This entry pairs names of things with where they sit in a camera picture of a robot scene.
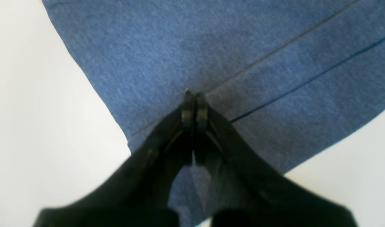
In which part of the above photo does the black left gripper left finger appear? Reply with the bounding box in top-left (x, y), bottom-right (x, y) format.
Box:
top-left (34, 90), bottom-right (196, 227)

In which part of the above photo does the blue grey T-shirt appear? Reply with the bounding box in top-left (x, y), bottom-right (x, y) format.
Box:
top-left (43, 0), bottom-right (385, 227)

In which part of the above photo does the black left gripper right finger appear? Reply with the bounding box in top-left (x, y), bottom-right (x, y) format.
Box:
top-left (194, 94), bottom-right (357, 227)

